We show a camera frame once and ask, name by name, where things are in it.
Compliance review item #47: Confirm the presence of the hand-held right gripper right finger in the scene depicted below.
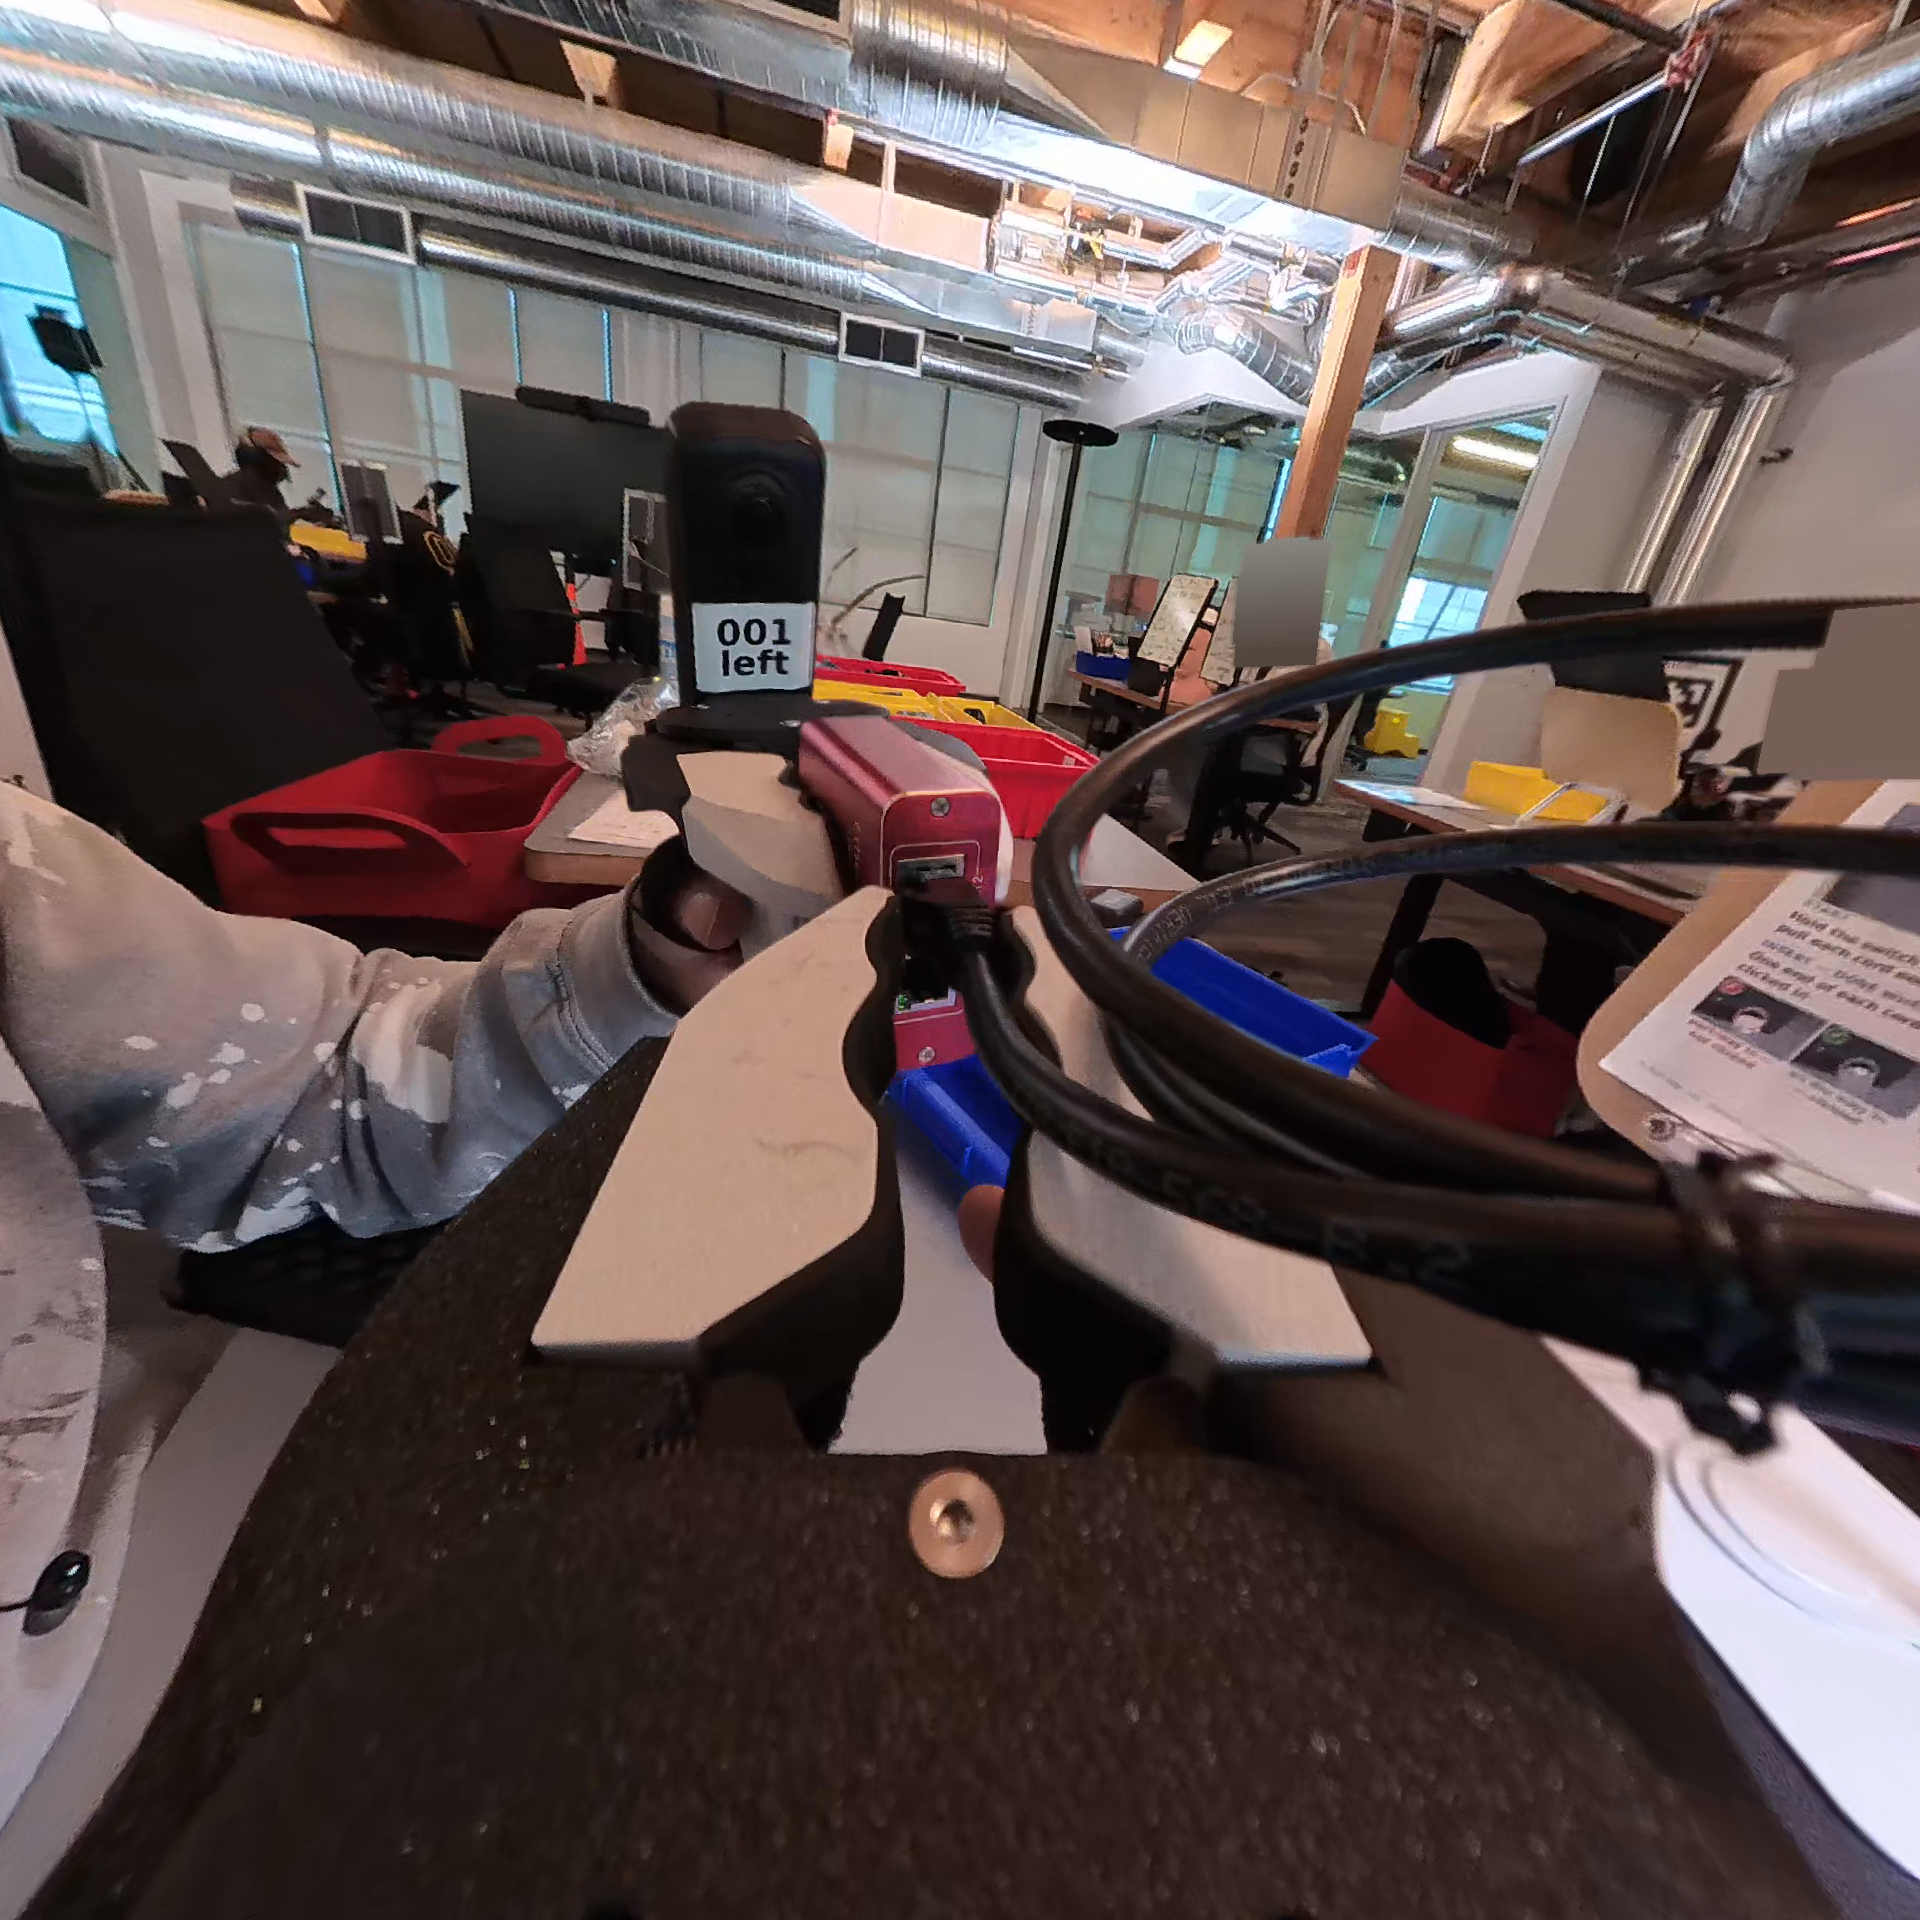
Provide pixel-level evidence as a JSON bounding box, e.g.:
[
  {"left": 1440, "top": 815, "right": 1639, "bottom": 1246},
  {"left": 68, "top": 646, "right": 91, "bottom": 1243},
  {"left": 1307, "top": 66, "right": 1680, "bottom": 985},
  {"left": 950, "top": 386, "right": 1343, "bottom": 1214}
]
[{"left": 991, "top": 907, "right": 1377, "bottom": 1403}]

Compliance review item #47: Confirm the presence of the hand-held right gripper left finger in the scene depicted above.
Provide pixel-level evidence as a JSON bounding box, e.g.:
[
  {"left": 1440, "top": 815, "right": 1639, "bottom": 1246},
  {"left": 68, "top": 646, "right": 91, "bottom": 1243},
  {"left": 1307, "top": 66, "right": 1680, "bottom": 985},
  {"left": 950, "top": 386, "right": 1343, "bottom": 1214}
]
[{"left": 534, "top": 884, "right": 910, "bottom": 1396}]

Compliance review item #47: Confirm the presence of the red ethernet splitter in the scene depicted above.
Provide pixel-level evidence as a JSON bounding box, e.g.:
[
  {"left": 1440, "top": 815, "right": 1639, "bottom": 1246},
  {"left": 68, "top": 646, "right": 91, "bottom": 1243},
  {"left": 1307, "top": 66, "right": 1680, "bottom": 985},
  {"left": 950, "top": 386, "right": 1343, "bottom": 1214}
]
[{"left": 795, "top": 715, "right": 1008, "bottom": 1069}]

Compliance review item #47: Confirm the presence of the blue plastic bin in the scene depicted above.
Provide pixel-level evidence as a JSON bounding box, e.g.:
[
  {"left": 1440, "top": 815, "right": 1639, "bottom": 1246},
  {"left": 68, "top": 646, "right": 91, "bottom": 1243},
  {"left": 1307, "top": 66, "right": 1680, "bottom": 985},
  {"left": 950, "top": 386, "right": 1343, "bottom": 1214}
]
[{"left": 882, "top": 930, "right": 1374, "bottom": 1209}]

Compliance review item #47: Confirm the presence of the black ethernet cable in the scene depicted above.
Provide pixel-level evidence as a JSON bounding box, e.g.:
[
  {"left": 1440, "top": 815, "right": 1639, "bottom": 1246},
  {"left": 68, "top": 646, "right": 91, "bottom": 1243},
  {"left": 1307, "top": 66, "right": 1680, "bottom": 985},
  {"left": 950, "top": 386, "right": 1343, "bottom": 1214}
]
[{"left": 900, "top": 596, "right": 1920, "bottom": 1455}]

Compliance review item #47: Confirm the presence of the person's left hand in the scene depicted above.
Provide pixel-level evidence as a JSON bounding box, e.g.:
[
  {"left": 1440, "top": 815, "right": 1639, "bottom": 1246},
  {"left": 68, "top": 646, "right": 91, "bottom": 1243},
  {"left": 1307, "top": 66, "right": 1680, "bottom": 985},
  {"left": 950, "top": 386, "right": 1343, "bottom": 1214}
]
[{"left": 627, "top": 847, "right": 754, "bottom": 1022}]

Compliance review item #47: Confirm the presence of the yellow plastic crate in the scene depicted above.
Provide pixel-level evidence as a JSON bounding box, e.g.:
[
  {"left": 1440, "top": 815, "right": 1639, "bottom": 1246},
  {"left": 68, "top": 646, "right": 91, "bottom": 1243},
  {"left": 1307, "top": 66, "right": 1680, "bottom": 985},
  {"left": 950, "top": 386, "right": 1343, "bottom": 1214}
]
[{"left": 814, "top": 678, "right": 1040, "bottom": 733}]

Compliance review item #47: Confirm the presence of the red plastic crate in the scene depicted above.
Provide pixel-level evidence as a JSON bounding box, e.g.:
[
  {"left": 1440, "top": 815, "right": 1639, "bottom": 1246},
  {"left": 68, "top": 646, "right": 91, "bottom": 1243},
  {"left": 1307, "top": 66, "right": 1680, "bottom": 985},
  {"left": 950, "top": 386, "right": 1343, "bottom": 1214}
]
[{"left": 816, "top": 657, "right": 1099, "bottom": 842}]

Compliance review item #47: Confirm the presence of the wooden table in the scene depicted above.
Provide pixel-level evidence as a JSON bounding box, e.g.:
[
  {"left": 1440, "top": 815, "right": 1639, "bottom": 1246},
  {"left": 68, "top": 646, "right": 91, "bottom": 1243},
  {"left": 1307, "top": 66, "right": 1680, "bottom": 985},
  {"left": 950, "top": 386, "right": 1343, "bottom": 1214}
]
[
  {"left": 527, "top": 769, "right": 1202, "bottom": 902},
  {"left": 1332, "top": 778, "right": 1700, "bottom": 929}
]

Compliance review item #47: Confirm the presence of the clear plastic bag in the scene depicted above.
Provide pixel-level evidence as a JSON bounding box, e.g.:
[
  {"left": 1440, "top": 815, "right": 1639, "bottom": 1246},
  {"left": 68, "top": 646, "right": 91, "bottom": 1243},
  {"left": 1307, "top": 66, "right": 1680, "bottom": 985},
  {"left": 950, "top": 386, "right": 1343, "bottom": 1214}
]
[{"left": 569, "top": 678, "right": 665, "bottom": 778}]

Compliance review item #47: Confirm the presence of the black monitor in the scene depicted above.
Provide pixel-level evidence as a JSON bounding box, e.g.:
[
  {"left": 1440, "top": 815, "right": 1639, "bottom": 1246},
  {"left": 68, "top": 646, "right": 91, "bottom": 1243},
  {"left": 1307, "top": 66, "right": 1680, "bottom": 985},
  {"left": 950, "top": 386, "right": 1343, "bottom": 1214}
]
[{"left": 458, "top": 386, "right": 676, "bottom": 578}]

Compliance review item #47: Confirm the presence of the black floor lamp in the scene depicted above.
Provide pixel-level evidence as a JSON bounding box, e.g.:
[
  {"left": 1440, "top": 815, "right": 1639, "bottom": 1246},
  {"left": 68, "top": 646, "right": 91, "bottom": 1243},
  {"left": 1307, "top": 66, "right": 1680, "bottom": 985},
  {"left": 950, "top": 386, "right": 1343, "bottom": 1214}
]
[{"left": 1032, "top": 421, "right": 1122, "bottom": 717}]

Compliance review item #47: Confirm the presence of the red felt basket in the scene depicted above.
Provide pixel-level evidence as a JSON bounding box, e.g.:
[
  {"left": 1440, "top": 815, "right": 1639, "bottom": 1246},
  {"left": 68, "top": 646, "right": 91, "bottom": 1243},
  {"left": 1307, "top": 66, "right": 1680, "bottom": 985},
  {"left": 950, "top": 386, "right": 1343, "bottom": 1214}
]
[{"left": 202, "top": 715, "right": 579, "bottom": 929}]

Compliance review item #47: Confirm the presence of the red crate holding black bag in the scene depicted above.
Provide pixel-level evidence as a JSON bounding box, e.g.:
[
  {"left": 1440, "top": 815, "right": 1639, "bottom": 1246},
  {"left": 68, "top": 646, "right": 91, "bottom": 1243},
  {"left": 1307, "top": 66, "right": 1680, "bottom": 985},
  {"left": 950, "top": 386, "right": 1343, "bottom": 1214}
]
[{"left": 1362, "top": 937, "right": 1587, "bottom": 1143}]

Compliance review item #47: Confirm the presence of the instruction sheet on stand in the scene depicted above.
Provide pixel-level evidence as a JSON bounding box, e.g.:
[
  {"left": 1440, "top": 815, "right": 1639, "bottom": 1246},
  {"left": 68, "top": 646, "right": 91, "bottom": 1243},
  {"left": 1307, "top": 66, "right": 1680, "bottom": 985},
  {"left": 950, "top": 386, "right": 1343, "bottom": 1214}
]
[{"left": 1575, "top": 778, "right": 1920, "bottom": 1203}]

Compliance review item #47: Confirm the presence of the yellow plastic bin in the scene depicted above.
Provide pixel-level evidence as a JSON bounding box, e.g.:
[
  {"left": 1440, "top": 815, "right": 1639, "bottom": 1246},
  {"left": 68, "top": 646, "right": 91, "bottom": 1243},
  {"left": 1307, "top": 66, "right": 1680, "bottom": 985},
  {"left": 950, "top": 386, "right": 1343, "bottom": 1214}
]
[{"left": 1464, "top": 758, "right": 1616, "bottom": 827}]

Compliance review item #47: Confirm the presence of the black partition panel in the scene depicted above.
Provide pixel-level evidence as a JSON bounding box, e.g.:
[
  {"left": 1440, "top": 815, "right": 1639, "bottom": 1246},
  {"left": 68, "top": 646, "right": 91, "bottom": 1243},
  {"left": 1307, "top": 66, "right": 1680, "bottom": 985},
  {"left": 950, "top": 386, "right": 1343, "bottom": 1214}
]
[{"left": 0, "top": 451, "right": 396, "bottom": 890}]

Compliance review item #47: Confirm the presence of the cardboard box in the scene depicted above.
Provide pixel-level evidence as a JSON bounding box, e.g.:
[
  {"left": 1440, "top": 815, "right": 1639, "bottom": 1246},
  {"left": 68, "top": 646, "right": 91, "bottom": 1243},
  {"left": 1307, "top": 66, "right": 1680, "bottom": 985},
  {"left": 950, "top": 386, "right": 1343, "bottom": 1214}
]
[{"left": 1542, "top": 682, "right": 1684, "bottom": 815}]

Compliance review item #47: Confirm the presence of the white stand base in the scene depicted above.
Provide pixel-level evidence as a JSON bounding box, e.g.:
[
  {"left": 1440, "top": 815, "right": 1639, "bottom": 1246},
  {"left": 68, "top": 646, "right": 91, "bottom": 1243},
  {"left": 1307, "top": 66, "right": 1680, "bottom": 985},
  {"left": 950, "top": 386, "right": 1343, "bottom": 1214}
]
[{"left": 1546, "top": 1334, "right": 1920, "bottom": 1863}]

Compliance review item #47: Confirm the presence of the black white marker sign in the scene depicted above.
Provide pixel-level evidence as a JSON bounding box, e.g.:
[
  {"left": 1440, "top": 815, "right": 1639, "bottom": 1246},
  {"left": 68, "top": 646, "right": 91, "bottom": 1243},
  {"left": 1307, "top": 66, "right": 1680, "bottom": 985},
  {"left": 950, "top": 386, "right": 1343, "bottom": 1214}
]
[{"left": 1663, "top": 657, "right": 1744, "bottom": 747}]

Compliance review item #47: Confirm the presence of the black clip microphone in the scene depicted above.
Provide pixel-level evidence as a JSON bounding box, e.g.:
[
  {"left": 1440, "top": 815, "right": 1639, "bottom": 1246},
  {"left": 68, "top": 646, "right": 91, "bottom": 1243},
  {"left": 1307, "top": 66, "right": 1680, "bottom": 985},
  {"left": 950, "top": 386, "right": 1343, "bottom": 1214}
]
[{"left": 0, "top": 1553, "right": 96, "bottom": 1637}]

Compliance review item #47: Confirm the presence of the metal air duct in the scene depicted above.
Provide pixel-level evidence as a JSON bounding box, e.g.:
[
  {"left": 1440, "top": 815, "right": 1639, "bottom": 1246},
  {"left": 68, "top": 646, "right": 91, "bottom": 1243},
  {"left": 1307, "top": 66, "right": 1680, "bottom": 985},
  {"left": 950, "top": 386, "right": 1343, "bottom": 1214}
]
[{"left": 0, "top": 0, "right": 1419, "bottom": 279}]

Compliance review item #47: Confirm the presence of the wooden post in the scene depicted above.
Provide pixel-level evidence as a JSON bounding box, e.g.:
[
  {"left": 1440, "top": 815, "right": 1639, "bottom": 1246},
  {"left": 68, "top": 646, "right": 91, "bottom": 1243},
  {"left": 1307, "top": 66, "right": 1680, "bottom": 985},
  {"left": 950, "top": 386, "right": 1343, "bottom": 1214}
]
[{"left": 1271, "top": 246, "right": 1408, "bottom": 545}]

